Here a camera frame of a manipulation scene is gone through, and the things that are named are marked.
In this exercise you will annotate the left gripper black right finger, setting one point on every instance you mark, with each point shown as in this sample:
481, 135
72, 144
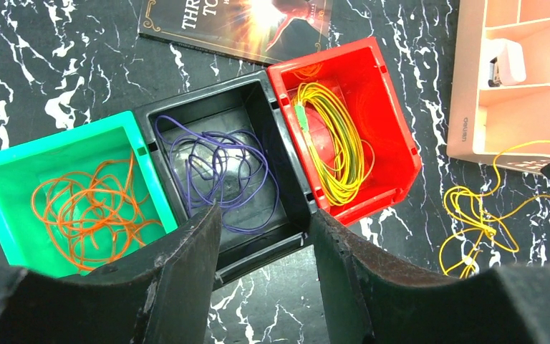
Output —
371, 296

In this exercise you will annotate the black plastic bin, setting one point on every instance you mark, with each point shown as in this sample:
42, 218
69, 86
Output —
227, 144

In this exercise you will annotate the white stapler in tray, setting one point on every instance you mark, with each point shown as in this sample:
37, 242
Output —
504, 63

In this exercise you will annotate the red plastic bin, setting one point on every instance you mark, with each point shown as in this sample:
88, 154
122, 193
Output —
357, 74

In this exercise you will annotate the green plastic bin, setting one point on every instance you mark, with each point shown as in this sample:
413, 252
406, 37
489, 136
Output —
77, 200

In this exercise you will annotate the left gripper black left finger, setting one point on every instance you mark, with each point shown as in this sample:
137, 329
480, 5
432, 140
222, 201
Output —
158, 294

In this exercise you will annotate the pink tiered file tray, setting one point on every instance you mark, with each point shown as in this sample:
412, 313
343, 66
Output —
507, 125

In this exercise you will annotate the dark paperback book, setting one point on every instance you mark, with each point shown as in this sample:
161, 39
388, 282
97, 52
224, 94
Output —
261, 31

